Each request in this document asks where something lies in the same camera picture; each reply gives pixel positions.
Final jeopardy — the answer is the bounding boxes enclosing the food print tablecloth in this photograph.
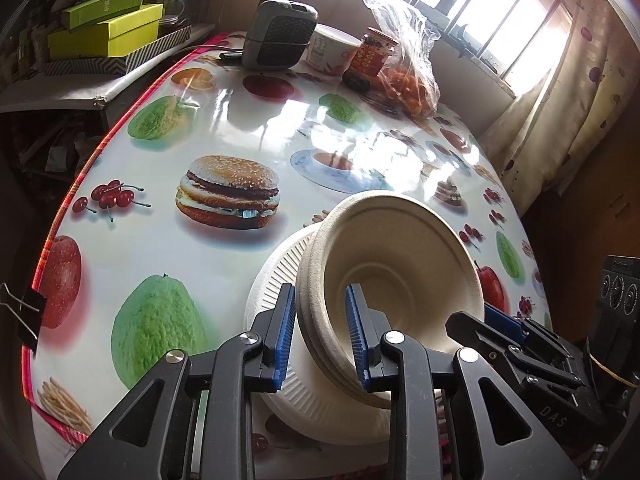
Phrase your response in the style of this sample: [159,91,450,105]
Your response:
[22,32,553,461]

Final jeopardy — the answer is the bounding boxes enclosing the barred window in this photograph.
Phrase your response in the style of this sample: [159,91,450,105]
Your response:
[315,0,574,97]

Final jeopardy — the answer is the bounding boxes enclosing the white board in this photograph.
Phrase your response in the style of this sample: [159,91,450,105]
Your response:
[0,32,222,114]

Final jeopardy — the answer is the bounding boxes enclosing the white plastic tub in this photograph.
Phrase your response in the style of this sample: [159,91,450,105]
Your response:
[305,24,362,77]

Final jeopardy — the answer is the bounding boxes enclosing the grey space heater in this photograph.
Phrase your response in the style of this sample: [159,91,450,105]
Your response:
[241,0,320,72]

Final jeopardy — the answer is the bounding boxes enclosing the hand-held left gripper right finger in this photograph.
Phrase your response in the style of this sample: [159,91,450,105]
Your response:
[345,283,584,480]

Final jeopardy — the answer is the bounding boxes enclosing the large green box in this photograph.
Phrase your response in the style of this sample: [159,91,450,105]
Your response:
[47,3,165,59]

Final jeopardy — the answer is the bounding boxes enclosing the plastic bag of oranges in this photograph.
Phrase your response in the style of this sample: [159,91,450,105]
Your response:
[357,0,442,117]

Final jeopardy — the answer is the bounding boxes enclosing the red label glass jar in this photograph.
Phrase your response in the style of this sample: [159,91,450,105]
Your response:
[342,27,400,92]

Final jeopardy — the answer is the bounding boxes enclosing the black appliance with dials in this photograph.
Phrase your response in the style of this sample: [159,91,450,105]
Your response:
[587,255,640,393]

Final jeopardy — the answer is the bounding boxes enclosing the wooden cabinet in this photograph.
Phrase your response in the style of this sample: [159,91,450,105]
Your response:
[520,105,640,273]

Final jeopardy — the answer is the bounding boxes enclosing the patterned beige curtain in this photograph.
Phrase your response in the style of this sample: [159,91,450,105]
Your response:
[479,0,622,213]

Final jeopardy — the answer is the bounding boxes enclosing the glass cup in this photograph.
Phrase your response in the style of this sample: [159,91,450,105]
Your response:
[160,0,187,27]

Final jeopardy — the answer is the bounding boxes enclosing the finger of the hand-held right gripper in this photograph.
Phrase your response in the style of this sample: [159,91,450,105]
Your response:
[444,311,531,376]
[483,302,571,361]

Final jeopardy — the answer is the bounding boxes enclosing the striped flat box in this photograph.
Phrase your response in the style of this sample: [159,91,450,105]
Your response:
[42,25,193,77]

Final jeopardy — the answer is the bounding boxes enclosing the small green box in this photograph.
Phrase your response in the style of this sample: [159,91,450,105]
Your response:
[62,0,146,31]

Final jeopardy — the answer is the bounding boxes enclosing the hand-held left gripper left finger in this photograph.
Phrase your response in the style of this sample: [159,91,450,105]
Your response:
[57,283,297,480]

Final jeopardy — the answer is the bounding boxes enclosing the large white paper plate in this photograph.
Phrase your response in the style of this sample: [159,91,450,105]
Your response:
[242,223,394,447]

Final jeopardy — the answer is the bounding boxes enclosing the black binder clip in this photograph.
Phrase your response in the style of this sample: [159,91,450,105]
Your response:
[0,282,47,354]

